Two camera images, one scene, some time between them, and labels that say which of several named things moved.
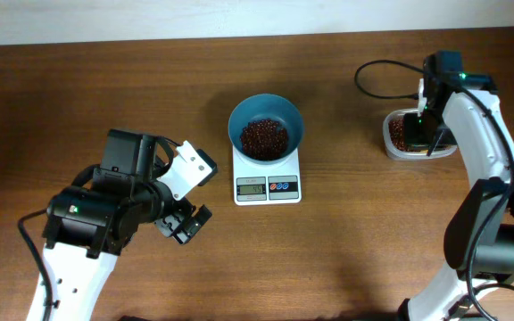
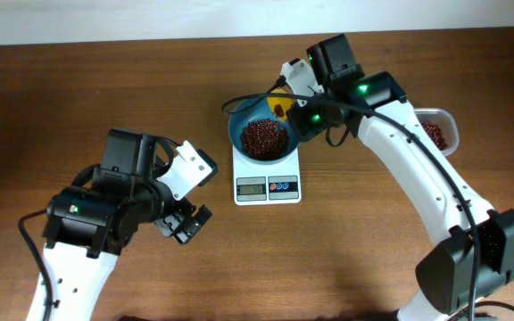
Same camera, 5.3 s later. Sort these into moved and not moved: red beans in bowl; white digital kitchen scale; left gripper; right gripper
Moved: right gripper
Not moved: red beans in bowl; white digital kitchen scale; left gripper
